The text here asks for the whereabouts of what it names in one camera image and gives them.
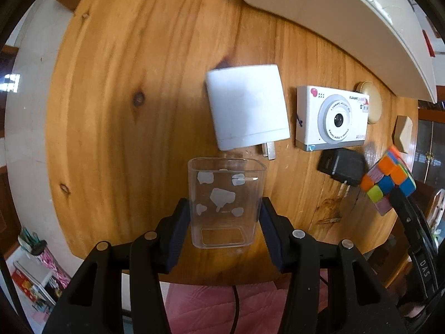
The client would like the clear square plastic cup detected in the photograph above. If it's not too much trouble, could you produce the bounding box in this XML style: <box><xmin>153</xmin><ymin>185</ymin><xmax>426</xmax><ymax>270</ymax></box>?
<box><xmin>188</xmin><ymin>158</ymin><xmax>267</xmax><ymax>249</ymax></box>

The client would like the black wall charger plug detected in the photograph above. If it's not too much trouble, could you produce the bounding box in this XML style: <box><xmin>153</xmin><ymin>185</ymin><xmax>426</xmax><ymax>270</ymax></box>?
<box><xmin>317</xmin><ymin>148</ymin><xmax>367</xmax><ymax>187</ymax></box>

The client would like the white toy digital camera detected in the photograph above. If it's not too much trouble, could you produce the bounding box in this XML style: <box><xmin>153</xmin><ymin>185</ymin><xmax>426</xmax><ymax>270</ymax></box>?
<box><xmin>296</xmin><ymin>85</ymin><xmax>370</xmax><ymax>152</ymax></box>

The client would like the large white plastic bin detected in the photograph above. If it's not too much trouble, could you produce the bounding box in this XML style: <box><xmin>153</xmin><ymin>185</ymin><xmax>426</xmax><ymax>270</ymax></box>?
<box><xmin>244</xmin><ymin>0</ymin><xmax>437</xmax><ymax>103</ymax></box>

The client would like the white cube power adapter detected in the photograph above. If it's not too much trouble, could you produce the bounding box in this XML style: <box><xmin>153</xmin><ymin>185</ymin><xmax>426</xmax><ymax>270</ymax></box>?
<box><xmin>205</xmin><ymin>64</ymin><xmax>290</xmax><ymax>161</ymax></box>

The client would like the gold round compact case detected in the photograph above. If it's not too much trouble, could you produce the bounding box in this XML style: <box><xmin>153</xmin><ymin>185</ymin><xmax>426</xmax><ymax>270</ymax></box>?
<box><xmin>355</xmin><ymin>82</ymin><xmax>382</xmax><ymax>124</ymax></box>

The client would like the multicolour Rubik's cube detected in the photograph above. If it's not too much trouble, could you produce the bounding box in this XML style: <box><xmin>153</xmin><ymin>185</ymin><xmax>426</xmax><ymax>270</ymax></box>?
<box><xmin>360</xmin><ymin>146</ymin><xmax>416</xmax><ymax>216</ymax></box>

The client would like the beige angular plastic box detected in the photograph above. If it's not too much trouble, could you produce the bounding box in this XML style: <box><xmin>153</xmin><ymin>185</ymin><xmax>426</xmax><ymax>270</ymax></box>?
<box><xmin>393</xmin><ymin>116</ymin><xmax>413</xmax><ymax>153</ymax></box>

